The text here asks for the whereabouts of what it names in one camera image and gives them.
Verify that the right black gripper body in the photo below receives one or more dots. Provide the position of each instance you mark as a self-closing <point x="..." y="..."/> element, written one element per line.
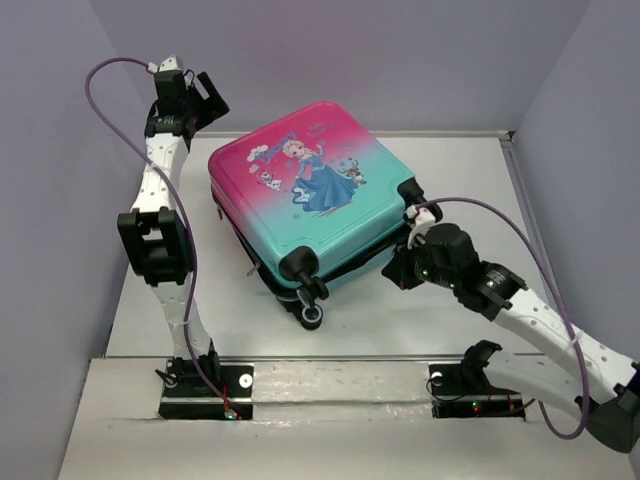
<point x="413" y="265"/>

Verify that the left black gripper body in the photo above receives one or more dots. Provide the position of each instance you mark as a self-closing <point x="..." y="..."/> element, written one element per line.
<point x="194" y="106"/>

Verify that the pink and teal suitcase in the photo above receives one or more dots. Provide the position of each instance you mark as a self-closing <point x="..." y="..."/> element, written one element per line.
<point x="312" y="197"/>

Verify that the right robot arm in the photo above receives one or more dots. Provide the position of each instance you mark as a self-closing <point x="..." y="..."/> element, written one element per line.
<point x="577" y="373"/>

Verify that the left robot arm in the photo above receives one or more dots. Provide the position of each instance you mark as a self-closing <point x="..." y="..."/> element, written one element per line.
<point x="156" y="233"/>

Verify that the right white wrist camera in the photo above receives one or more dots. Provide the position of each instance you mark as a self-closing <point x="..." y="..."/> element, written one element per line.
<point x="420" y="220"/>

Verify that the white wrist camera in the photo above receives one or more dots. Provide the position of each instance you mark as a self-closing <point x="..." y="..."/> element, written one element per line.
<point x="420" y="220"/>
<point x="171" y="64"/>

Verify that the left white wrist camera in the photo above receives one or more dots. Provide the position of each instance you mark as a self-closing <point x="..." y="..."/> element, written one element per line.
<point x="171" y="64"/>

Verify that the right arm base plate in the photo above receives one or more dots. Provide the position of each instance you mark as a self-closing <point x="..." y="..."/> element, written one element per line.
<point x="462" y="390"/>

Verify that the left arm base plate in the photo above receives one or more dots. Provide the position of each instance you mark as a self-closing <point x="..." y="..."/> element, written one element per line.
<point x="185" y="396"/>

